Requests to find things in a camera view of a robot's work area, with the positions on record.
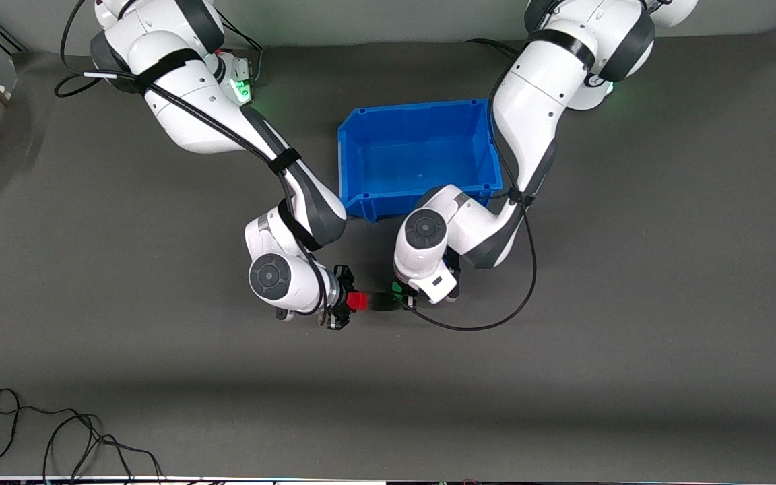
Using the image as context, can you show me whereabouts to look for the blue plastic storage bin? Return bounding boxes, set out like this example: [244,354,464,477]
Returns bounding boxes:
[337,98,504,222]

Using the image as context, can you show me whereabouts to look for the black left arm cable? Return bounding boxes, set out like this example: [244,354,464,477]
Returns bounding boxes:
[400,40,539,332]

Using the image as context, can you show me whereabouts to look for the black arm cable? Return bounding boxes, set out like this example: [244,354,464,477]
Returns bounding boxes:
[54,0,336,325]
[400,40,539,332]

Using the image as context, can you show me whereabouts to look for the black left base cables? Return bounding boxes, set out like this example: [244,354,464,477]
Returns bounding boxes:
[465,38,527,61]

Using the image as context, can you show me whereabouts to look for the black base cables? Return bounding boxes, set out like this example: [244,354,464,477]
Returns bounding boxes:
[465,38,527,61]
[213,13,265,88]

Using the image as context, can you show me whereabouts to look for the black right base cables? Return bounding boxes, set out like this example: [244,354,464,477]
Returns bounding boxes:
[213,13,265,88]

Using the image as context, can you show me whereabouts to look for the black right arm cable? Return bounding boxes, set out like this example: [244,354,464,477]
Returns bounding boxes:
[54,0,336,325]

